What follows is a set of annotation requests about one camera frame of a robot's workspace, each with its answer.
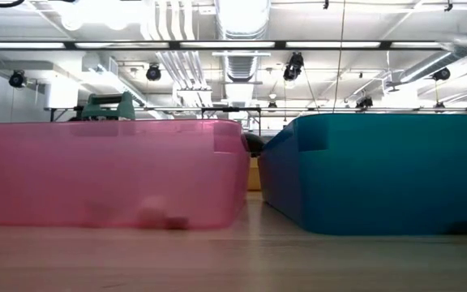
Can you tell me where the thin hanging cable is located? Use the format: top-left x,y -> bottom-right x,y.
332,0 -> 347,114

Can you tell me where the teal plastic tray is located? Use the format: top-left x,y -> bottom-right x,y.
257,113 -> 467,236

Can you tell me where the black ceiling spotlight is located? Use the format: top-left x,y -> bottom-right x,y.
433,67 -> 452,82
282,51 -> 306,82
8,69 -> 27,89
145,63 -> 163,82

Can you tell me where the long black background table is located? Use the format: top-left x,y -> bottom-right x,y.
46,105 -> 263,137

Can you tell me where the teal-trimmed steel box grater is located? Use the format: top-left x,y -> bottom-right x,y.
79,91 -> 136,122

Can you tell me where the silver round air duct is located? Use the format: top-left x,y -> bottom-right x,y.
215,0 -> 273,82

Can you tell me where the pink translucent plastic tray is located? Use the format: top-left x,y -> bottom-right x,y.
0,118 -> 251,230

